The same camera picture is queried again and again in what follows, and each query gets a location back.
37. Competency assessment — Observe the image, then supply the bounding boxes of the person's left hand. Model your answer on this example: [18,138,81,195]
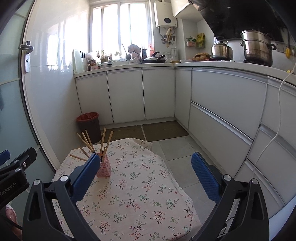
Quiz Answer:
[4,204,22,240]

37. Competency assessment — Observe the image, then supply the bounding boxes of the pink perforated utensil holder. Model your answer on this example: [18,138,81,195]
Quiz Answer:
[96,154,111,178]

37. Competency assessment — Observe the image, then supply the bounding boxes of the brown bin with orange rim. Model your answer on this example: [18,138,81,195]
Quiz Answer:
[76,112,102,144]

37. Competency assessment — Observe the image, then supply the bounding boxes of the floral tablecloth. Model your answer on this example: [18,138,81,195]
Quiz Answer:
[51,138,201,241]

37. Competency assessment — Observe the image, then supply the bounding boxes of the glass jug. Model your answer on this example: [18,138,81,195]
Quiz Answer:
[171,48,179,61]

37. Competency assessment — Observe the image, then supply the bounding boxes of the steel kettle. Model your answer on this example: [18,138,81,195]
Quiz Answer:
[211,36,233,61]

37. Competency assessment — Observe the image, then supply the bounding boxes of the black frying pan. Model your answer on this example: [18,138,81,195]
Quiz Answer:
[142,51,166,63]

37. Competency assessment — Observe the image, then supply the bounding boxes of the large steel steamer pot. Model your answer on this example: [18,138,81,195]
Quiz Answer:
[240,30,277,67]

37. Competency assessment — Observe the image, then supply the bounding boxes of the black range hood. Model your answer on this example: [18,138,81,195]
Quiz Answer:
[190,0,286,42]

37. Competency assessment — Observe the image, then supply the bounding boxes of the white water heater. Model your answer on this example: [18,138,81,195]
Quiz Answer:
[154,1,177,28]

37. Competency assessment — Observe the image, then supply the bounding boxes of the white cable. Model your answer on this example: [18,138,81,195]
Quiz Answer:
[245,69,295,176]

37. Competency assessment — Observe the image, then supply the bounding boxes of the silver door handle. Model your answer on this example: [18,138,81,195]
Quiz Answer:
[18,40,34,73]

